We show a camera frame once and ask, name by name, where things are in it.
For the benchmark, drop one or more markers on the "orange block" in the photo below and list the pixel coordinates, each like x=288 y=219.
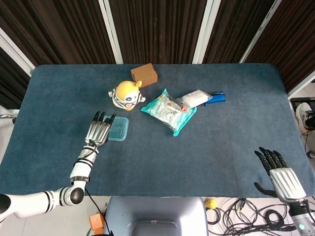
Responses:
x=96 y=221

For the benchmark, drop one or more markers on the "teal snack bag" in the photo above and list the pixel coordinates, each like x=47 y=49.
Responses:
x=169 y=113

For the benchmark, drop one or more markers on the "white partition frame post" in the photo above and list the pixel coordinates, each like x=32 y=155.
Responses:
x=203 y=32
x=112 y=32
x=17 y=51
x=261 y=32
x=301 y=87

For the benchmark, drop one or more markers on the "blue snack wrapper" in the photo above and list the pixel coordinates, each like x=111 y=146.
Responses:
x=216 y=98

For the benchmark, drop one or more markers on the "yellow plush toy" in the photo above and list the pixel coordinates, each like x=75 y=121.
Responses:
x=126 y=97

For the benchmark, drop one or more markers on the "yellow ball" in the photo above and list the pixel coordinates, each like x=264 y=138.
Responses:
x=211 y=203

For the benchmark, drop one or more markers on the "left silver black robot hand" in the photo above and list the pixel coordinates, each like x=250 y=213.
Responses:
x=97 y=132

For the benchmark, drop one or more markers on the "grey robot torso base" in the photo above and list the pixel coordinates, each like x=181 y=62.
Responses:
x=155 y=216

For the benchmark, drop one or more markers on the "white tissue pack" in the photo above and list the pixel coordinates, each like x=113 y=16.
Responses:
x=195 y=97

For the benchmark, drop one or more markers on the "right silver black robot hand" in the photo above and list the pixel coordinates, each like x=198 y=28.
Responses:
x=286 y=180

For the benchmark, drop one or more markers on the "brown cardboard box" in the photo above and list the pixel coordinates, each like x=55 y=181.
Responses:
x=145 y=75

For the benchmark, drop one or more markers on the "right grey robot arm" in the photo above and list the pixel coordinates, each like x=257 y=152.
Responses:
x=302 y=218

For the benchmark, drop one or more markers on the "grey metal chair leg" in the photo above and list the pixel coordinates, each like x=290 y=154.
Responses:
x=7 y=116

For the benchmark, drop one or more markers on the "black equipment case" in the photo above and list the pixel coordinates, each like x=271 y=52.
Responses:
x=301 y=100

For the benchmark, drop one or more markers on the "blue table cloth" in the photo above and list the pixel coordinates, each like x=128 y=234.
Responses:
x=172 y=159

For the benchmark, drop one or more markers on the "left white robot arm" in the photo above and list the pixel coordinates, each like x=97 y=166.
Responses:
x=39 y=201

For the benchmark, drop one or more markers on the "white sneaker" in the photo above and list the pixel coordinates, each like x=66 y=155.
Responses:
x=305 y=115

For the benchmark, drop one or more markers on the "blue plastic container lid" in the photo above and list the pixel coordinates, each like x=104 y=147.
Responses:
x=119 y=127

